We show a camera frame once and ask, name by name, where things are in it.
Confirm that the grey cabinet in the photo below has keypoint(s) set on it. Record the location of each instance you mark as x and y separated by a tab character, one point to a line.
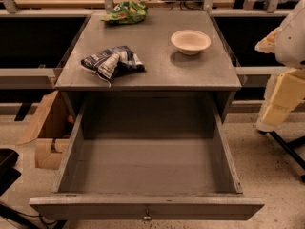
175	90

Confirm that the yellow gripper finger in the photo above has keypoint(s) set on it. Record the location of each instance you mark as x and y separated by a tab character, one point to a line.
283	94
267	44

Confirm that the metal drawer knob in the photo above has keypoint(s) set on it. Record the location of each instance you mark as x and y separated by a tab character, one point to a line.
147	216

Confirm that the black stand leg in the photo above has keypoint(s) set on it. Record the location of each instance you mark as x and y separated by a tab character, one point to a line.
289	147

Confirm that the green chip bag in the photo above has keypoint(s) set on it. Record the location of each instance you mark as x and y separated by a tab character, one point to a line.
126	13

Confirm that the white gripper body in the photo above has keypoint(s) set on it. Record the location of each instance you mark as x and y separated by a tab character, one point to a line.
292	43

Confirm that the white paper bowl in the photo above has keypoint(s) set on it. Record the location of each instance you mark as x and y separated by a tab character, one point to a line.
191	42

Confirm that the cardboard box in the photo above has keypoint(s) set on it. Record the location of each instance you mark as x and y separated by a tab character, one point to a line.
49	129

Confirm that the blue chip bag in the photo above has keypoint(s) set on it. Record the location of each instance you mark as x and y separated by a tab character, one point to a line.
112	61

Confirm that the black object at left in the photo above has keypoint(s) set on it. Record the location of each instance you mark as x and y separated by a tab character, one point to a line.
8	175

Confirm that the open grey top drawer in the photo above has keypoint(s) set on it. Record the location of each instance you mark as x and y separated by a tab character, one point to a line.
175	173

